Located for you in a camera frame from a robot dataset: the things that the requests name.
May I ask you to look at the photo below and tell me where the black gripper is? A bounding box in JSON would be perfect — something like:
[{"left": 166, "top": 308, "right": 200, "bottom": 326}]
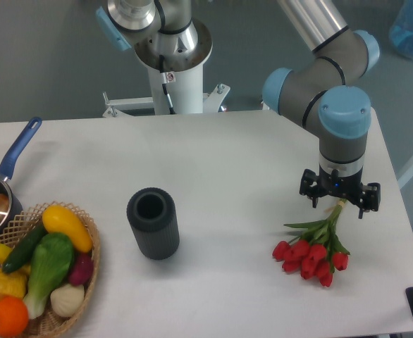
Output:
[{"left": 300, "top": 168, "right": 381, "bottom": 219}]

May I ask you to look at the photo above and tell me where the red tulip bouquet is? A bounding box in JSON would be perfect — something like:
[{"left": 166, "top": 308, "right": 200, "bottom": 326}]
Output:
[{"left": 272, "top": 199, "right": 350, "bottom": 287}]

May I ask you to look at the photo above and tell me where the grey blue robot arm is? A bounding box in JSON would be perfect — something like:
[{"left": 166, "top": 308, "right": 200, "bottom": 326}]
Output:
[{"left": 95, "top": 1, "right": 381, "bottom": 213}]

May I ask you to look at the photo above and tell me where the dark grey ribbed vase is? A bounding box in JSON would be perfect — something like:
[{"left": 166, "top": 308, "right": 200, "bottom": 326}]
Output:
[{"left": 126, "top": 187, "right": 180, "bottom": 261}]

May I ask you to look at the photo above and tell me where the purple red onion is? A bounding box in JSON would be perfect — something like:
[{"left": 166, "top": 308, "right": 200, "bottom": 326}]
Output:
[{"left": 68, "top": 253, "right": 94, "bottom": 286}]

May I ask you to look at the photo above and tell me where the yellow squash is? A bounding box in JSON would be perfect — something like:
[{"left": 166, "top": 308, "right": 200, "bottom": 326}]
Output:
[{"left": 42, "top": 205, "right": 93, "bottom": 254}]

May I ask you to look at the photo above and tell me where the green bok choy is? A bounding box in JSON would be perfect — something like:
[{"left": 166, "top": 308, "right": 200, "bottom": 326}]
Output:
[{"left": 23, "top": 232, "right": 75, "bottom": 320}]

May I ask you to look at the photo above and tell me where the white garlic bulb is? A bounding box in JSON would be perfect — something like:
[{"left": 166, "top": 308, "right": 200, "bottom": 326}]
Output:
[{"left": 50, "top": 284, "right": 85, "bottom": 318}]

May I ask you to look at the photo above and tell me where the woven wicker basket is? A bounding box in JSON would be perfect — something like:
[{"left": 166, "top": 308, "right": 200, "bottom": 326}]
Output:
[{"left": 0, "top": 201, "right": 100, "bottom": 337}]

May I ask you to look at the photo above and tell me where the green cucumber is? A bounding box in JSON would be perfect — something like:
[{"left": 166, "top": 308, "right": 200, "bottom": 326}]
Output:
[{"left": 2, "top": 223, "right": 47, "bottom": 274}]

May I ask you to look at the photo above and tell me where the orange fruit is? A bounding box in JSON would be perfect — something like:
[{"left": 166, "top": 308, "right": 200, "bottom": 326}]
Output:
[{"left": 0, "top": 296, "right": 29, "bottom": 337}]

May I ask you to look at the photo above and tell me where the yellow corn cob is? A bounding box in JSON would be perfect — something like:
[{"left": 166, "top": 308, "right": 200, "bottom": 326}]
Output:
[{"left": 0, "top": 268, "right": 27, "bottom": 300}]

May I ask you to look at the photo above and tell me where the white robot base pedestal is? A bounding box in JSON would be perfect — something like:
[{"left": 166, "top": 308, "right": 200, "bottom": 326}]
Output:
[{"left": 103, "top": 18, "right": 230, "bottom": 117}]

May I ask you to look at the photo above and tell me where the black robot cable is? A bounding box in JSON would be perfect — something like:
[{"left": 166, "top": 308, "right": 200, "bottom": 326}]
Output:
[{"left": 158, "top": 54, "right": 177, "bottom": 115}]

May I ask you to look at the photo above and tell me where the blue handled saucepan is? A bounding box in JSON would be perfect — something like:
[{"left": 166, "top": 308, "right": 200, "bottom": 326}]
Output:
[{"left": 0, "top": 117, "right": 42, "bottom": 234}]

